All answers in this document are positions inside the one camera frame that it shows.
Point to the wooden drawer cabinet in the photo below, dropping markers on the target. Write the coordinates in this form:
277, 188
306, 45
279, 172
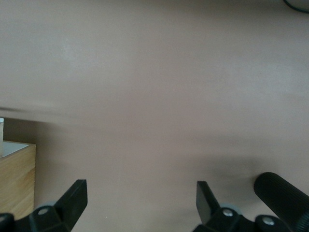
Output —
17, 183

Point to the white-fronted wooden drawer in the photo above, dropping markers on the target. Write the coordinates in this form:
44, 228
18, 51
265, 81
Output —
14, 149

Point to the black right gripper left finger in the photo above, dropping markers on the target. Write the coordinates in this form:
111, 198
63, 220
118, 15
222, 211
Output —
72, 203

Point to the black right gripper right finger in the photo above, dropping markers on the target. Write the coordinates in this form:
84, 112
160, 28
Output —
207, 205

